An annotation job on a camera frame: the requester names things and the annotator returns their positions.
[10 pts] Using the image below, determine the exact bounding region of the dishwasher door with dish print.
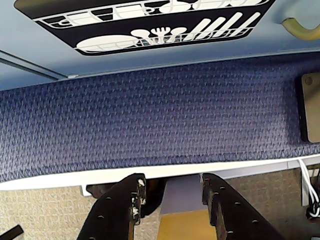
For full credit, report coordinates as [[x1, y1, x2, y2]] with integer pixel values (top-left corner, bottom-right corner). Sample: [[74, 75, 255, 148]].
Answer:
[[0, 0, 320, 83]]

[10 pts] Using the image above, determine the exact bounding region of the black flat bar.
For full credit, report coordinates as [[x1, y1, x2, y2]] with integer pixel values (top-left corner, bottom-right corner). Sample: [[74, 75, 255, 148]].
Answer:
[[0, 224, 24, 240]]

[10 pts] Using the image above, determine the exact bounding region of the blue toy kitchen body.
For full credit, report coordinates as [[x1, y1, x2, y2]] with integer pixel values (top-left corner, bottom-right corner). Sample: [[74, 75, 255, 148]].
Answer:
[[0, 48, 320, 91]]

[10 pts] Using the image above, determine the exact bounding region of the white cable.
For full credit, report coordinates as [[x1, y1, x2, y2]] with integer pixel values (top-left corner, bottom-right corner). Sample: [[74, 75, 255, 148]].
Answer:
[[298, 159, 320, 219]]

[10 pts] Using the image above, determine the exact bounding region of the light wooden board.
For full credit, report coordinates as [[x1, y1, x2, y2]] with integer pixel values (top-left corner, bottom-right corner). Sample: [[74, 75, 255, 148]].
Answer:
[[299, 72, 320, 144]]

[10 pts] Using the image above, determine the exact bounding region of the yellow wooden block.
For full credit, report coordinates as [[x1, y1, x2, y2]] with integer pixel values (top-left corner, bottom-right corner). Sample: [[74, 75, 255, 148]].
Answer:
[[156, 209, 214, 240]]

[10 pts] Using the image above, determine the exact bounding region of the blue woven mat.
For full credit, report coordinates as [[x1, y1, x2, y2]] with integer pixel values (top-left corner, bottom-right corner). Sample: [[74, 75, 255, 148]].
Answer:
[[0, 53, 320, 184]]

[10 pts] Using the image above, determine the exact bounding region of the gold dishwasher door handle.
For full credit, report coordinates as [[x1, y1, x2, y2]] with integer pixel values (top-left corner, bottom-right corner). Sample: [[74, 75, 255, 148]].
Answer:
[[281, 16, 320, 41]]

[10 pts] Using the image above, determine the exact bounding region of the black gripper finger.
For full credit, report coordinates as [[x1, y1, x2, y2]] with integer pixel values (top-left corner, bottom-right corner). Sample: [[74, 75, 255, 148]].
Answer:
[[77, 172, 147, 240], [201, 172, 285, 240]]

